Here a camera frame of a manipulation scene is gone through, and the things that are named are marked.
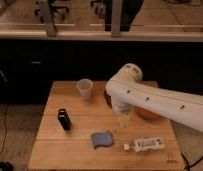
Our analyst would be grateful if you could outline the red chili pepper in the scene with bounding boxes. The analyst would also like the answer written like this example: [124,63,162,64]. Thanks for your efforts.
[104,90,112,108]

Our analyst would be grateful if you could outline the white plastic bottle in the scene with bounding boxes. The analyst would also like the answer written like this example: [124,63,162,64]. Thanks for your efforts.
[123,137,165,152]

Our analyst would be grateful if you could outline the blue sponge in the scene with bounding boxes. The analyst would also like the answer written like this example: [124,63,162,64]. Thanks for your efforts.
[91,131,114,149]

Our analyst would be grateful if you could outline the black standing eraser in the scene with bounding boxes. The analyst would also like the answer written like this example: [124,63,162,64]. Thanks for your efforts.
[58,109,71,131]

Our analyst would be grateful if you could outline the metal post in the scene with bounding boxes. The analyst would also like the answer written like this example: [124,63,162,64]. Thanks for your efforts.
[111,0,123,37]
[40,0,57,37]

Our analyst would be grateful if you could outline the orange bowl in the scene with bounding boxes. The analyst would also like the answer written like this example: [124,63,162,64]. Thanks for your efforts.
[134,107,161,120]

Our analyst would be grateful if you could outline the black office chair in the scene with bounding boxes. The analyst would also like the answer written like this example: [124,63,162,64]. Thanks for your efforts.
[34,0,70,23]

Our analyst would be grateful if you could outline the clear plastic cup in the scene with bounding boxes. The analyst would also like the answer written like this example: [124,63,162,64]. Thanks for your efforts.
[76,79,93,100]

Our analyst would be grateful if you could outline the left metal post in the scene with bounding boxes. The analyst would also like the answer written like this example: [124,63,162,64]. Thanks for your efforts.
[40,0,57,37]

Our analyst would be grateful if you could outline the black floor cable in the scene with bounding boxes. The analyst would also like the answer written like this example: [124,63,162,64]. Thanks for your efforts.
[0,102,10,164]

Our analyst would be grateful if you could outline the right metal post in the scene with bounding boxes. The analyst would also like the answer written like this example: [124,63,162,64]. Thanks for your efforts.
[111,0,123,37]

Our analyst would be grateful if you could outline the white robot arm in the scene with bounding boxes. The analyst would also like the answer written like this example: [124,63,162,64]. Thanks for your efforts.
[106,63,203,132]

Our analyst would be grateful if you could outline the black right cable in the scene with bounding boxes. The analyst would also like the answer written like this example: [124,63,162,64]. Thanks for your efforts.
[180,150,203,171]

